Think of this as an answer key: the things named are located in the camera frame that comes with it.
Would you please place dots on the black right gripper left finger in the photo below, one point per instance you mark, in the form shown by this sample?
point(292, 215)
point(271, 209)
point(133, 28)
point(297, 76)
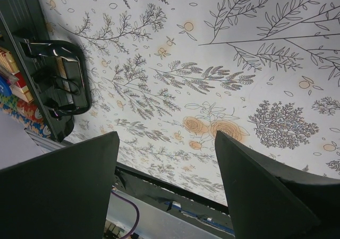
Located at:
point(61, 194)

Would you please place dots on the blue small blind button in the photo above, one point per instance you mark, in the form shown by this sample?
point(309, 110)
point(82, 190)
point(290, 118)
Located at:
point(5, 87)

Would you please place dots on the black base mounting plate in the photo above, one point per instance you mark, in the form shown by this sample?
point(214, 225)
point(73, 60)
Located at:
point(183, 204)

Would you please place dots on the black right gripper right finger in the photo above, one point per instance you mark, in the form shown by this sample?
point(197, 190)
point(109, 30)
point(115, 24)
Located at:
point(269, 199)

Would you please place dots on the black poker set case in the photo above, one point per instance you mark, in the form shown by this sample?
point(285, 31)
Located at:
point(54, 70)

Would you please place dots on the floral patterned table mat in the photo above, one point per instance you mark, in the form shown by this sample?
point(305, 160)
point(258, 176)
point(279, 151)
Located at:
point(167, 75)

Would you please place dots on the red Texas Holdem card deck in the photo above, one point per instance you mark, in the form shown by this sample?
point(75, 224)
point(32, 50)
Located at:
point(11, 73)

